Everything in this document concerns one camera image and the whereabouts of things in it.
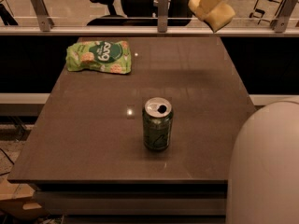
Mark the yellow sponge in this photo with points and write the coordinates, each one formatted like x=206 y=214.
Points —
x=217 y=18

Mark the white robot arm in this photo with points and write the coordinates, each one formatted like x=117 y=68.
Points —
x=263 y=182

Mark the black office chair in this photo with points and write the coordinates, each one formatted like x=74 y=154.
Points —
x=143 y=13

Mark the wooden chair in background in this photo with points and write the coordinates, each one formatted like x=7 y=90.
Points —
x=265 y=10

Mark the green snack bag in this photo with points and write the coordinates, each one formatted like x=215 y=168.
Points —
x=101 y=56

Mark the green soda can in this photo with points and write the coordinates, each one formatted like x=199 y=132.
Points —
x=157 y=117

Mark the brown table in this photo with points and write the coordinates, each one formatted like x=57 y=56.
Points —
x=86 y=154

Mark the cardboard box on floor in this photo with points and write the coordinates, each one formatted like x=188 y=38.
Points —
x=17 y=201

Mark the right metal railing bracket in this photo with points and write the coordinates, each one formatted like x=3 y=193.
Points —
x=280 y=22

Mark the left metal railing bracket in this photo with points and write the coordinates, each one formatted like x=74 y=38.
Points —
x=44 y=20

